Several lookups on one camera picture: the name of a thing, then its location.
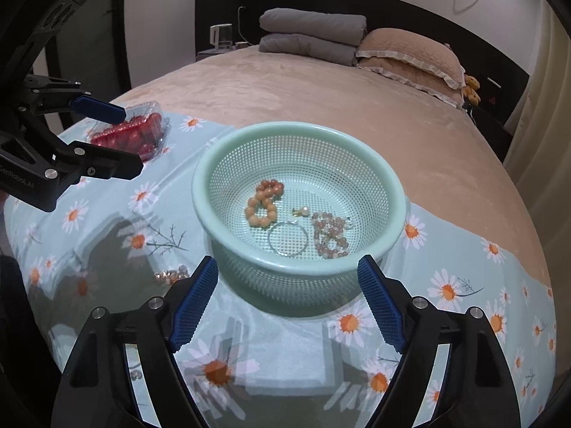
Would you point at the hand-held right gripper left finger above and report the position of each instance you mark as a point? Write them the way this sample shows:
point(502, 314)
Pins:
point(196, 305)

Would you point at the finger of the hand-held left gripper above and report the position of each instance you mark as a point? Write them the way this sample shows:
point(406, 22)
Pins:
point(111, 162)
point(100, 110)

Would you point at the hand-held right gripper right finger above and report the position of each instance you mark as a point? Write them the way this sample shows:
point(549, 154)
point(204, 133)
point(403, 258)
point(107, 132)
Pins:
point(379, 305)

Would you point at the green plastic colander basket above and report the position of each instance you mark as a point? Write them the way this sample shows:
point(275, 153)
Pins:
point(357, 165)

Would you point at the clear box of cherry tomatoes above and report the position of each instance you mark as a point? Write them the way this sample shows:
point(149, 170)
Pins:
point(147, 136)

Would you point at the floral daisy tablecloth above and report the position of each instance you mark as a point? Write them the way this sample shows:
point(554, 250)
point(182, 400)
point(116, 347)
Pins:
point(276, 343)

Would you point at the silver hoop bangle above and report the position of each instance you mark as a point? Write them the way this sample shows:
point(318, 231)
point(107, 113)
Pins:
point(269, 237)

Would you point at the pearl charm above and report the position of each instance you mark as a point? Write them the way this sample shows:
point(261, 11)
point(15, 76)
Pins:
point(305, 211)

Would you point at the bedside table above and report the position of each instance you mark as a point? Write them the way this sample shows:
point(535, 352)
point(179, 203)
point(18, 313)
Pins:
point(212, 53)

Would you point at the white kettle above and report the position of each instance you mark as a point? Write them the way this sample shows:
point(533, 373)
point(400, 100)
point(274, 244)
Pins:
point(221, 35)

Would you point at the small cup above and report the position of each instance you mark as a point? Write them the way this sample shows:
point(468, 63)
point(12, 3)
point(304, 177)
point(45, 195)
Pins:
point(241, 45)

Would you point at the grey folded quilt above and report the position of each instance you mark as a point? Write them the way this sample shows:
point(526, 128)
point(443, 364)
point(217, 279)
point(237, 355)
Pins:
point(312, 22)
point(303, 49)

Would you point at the brown bed blanket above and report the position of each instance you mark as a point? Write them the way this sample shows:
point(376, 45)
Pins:
point(312, 93)

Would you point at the beige ruffled pillow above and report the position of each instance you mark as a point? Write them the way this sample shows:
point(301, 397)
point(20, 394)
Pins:
point(401, 76)
point(406, 49)

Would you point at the yellow plush toy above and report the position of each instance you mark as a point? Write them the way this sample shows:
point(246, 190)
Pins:
point(471, 89)

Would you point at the black bed headboard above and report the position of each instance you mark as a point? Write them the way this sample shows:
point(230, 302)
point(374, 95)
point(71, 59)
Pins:
point(312, 0)

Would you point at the cream curtain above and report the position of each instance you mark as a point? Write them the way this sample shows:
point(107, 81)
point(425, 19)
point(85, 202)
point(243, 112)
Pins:
point(544, 120)

